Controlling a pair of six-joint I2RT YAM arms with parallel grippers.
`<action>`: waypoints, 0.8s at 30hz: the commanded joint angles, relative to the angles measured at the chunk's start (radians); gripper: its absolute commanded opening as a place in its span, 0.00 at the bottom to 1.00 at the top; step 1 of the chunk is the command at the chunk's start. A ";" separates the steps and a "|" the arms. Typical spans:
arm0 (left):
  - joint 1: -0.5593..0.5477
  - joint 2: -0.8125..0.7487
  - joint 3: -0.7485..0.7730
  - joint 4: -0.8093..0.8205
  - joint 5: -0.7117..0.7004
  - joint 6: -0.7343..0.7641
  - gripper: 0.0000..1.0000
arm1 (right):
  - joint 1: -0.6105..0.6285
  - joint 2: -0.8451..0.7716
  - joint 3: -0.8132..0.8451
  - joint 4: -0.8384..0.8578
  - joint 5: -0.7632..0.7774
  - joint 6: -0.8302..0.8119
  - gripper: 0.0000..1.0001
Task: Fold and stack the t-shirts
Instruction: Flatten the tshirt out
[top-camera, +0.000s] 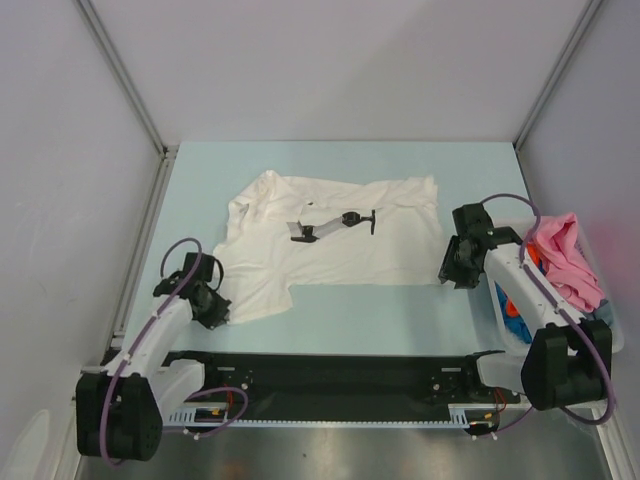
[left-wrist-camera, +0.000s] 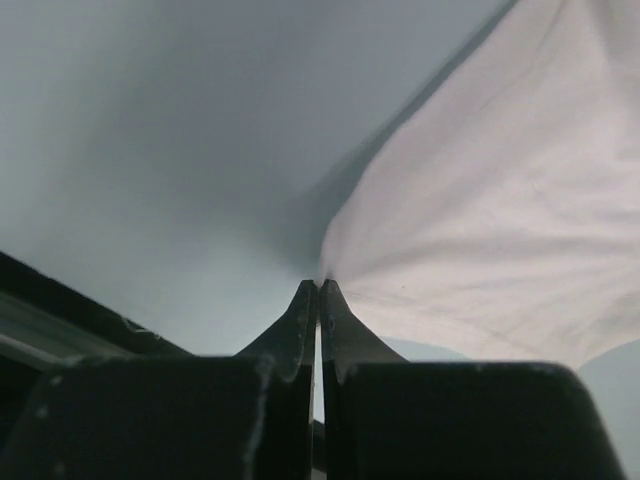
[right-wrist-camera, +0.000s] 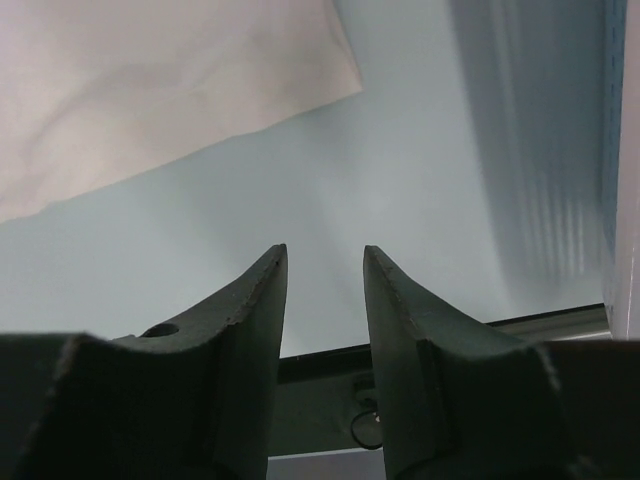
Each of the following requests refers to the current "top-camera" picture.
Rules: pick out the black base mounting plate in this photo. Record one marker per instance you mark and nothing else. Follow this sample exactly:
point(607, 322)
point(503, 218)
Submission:
point(348, 388)

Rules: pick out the white perforated laundry basket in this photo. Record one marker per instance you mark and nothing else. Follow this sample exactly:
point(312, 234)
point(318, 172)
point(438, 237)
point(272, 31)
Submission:
point(540, 312)

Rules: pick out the light blue t shirt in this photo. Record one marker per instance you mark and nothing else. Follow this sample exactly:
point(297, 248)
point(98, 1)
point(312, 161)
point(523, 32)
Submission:
point(603, 312)

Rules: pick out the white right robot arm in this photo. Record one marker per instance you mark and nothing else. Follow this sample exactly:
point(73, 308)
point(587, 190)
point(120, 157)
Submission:
point(568, 361)

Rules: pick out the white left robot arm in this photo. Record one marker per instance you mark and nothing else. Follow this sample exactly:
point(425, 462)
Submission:
point(121, 410)

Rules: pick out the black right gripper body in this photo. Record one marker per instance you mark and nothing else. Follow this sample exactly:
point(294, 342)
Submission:
point(456, 268)

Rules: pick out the white t shirt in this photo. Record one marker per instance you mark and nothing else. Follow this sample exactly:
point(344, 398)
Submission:
point(286, 231)

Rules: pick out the pink t shirt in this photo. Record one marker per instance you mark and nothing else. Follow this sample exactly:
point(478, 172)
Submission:
point(567, 270)

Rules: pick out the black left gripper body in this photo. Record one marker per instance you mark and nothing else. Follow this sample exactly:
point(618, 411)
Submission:
point(215, 310)

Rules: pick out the orange t shirt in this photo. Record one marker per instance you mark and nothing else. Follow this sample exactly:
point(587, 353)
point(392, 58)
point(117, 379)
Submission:
point(509, 308)

